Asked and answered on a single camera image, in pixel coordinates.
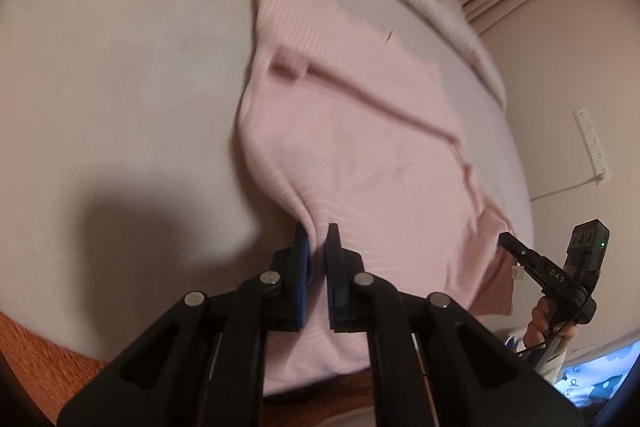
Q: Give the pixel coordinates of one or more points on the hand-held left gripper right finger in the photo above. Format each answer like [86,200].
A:
[334,277]

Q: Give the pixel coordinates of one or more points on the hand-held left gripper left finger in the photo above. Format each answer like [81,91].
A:
[300,287]

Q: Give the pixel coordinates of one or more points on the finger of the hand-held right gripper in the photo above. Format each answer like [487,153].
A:
[522,257]

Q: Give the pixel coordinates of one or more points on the pink striped long-sleeve shirt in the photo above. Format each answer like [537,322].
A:
[360,147]

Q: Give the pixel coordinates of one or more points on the person's right forearm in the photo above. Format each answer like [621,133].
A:
[555,357]

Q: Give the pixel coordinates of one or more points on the person's right hand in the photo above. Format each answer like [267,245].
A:
[539,319]

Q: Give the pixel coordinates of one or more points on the light blue printed cloth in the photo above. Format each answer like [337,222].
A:
[600,379]

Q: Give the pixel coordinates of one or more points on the white power strip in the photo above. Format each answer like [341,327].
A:
[592,147]

